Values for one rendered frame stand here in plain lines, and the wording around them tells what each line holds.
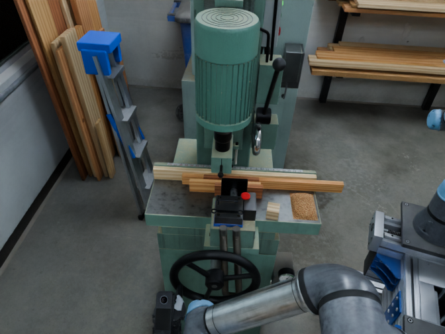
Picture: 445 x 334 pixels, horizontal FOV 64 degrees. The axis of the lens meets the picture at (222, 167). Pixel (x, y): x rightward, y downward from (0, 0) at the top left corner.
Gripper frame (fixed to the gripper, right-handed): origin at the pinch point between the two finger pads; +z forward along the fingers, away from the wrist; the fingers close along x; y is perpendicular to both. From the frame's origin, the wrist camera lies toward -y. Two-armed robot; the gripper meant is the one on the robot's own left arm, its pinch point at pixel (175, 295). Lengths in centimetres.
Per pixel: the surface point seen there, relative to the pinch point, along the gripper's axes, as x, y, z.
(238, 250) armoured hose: 18.5, -12.3, 8.0
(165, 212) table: -6.9, -20.5, 17.0
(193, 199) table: 1.7, -23.3, 23.3
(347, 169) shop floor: 97, 0, 182
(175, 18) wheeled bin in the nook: -36, -110, 177
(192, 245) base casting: 1.3, -5.6, 23.7
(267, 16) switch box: 26, -85, 31
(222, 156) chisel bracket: 12.3, -40.1, 19.9
